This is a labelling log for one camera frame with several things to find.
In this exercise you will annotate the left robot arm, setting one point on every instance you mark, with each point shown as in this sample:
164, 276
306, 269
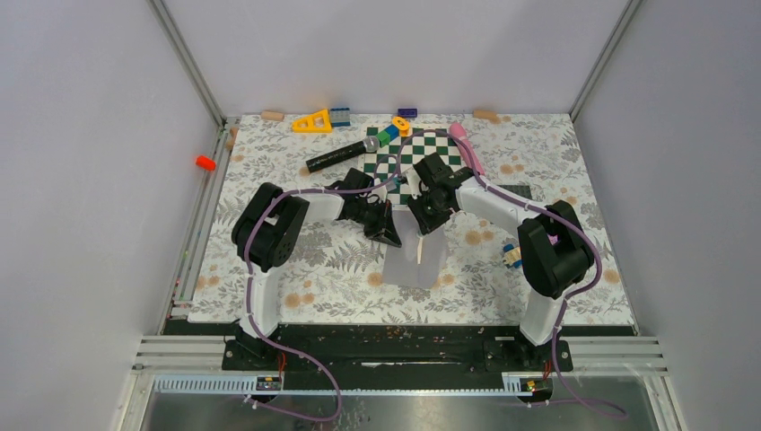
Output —
285, 235

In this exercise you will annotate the grey lego baseplate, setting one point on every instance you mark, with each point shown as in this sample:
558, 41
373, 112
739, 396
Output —
523, 191

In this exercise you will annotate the black toy microphone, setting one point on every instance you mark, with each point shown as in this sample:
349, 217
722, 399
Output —
368, 145

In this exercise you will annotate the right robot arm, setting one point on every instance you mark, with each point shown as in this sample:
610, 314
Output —
555, 252

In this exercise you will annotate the floral table cloth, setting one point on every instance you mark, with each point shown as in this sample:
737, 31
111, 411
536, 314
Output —
335, 274

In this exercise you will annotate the wooden cylinder block right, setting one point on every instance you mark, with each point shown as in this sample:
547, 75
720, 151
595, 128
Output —
486, 115

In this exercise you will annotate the wooden cylinder block left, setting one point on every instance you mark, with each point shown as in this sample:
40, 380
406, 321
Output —
270, 115

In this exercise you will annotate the beige toy car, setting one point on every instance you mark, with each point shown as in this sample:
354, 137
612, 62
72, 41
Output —
512, 256

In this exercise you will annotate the blue lego brick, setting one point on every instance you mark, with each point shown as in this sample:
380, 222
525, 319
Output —
339, 117

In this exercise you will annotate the yellow triangle toy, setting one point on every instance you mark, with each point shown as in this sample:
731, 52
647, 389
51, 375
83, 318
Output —
317, 122

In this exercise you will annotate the wooden cylinder block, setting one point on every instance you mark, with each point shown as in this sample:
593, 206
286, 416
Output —
486, 115
270, 115

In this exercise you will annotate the orange cap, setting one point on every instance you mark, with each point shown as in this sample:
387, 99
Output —
205, 163

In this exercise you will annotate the green white chessboard mat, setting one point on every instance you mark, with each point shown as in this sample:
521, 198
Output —
387, 158

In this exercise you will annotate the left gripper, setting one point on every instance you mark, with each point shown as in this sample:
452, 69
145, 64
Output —
385, 221

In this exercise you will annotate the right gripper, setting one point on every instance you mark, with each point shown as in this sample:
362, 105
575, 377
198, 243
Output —
426, 224

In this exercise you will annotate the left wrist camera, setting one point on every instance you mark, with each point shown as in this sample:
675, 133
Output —
392, 186

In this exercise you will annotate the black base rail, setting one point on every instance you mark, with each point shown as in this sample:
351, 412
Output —
371, 357

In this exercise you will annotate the colourful block chain toy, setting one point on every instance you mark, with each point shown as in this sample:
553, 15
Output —
398, 127

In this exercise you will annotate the purple lego brick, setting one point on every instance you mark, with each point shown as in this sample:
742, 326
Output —
407, 113

